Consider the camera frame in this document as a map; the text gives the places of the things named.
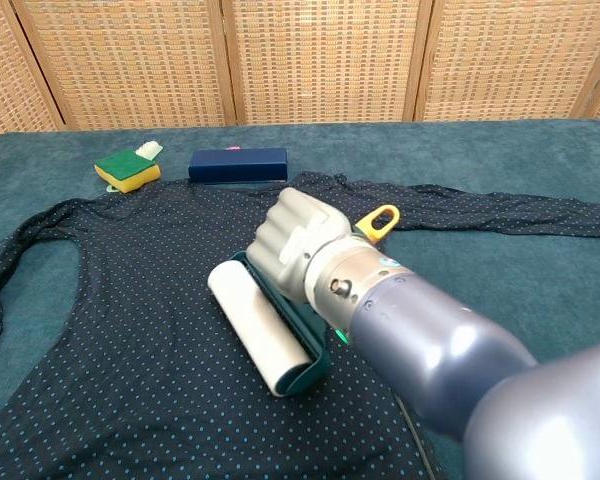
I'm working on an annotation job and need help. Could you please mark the teal table cloth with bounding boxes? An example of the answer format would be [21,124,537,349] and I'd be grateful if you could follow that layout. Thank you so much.
[0,118,600,480]

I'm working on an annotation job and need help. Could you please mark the green yellow sponge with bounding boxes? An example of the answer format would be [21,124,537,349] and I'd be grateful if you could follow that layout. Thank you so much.
[93,148,162,195]

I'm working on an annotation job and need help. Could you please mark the dark blue polka dot shirt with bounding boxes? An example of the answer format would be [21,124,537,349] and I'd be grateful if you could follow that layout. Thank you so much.
[0,171,600,480]

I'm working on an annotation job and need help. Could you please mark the bamboo folding screen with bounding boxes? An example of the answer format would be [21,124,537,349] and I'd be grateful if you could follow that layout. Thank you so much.
[0,0,600,144]

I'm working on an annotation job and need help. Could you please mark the teal lint roller yellow handle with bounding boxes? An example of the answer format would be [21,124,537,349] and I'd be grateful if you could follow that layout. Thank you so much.
[207,204,402,399]

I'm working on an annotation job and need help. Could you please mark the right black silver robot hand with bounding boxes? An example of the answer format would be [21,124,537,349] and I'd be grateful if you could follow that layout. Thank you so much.
[244,187,354,304]

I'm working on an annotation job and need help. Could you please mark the dark blue rectangular box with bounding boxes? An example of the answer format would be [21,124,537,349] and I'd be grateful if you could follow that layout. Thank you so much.
[187,147,289,184]

